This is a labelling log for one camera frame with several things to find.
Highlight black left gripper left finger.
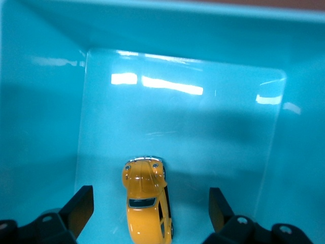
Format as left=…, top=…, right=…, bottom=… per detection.
left=0, top=185, right=95, bottom=244

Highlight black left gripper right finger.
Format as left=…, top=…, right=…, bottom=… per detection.
left=203, top=187, right=313, bottom=244

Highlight yellow beetle toy car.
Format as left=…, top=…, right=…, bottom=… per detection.
left=121, top=155, right=175, bottom=244

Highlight teal plastic storage bin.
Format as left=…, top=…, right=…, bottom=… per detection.
left=0, top=0, right=325, bottom=244

